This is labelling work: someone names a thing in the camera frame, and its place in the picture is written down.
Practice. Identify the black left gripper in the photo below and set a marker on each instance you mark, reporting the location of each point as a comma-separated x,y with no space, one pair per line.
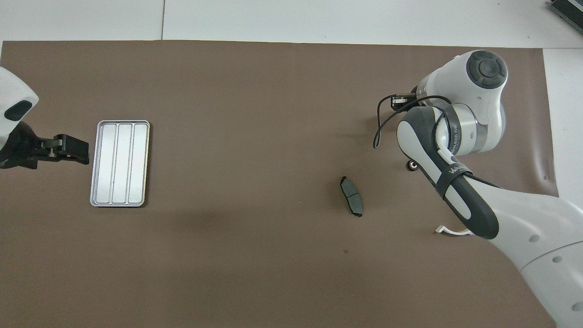
18,146

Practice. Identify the brown table mat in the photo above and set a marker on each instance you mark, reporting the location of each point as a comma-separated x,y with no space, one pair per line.
250,136

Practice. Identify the narrow dark grey brake pad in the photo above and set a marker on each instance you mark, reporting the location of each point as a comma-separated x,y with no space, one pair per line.
351,197

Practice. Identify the black bearing gear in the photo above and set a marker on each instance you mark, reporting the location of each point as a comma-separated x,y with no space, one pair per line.
412,166

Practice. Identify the silver metal tray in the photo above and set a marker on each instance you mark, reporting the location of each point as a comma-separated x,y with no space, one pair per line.
119,164

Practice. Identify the dark grey ribbed device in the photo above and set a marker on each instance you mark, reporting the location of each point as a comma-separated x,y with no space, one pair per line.
569,11

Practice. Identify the white curved plastic bracket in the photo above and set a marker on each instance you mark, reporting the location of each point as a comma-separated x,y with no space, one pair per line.
441,230

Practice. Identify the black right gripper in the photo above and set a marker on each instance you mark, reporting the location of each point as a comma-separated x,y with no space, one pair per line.
403,102

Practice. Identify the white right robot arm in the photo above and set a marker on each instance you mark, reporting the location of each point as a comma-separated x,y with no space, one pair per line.
524,218

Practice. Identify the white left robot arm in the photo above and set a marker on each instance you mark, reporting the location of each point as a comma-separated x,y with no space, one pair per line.
11,91

